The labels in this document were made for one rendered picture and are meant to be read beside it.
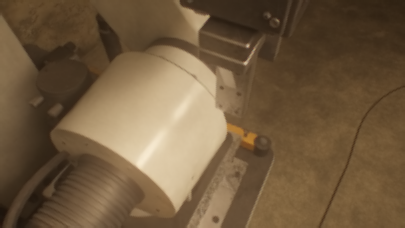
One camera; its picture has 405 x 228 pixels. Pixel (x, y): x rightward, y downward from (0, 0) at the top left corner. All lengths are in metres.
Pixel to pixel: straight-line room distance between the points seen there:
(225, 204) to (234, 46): 1.05
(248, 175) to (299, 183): 0.47
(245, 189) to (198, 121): 0.82
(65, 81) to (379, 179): 1.69
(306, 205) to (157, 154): 1.32
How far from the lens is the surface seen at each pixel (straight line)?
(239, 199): 1.36
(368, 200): 1.90
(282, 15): 0.31
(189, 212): 1.01
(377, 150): 2.09
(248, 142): 1.41
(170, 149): 0.55
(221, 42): 0.34
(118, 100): 0.57
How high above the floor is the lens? 1.58
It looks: 53 degrees down
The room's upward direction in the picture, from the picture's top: 1 degrees counter-clockwise
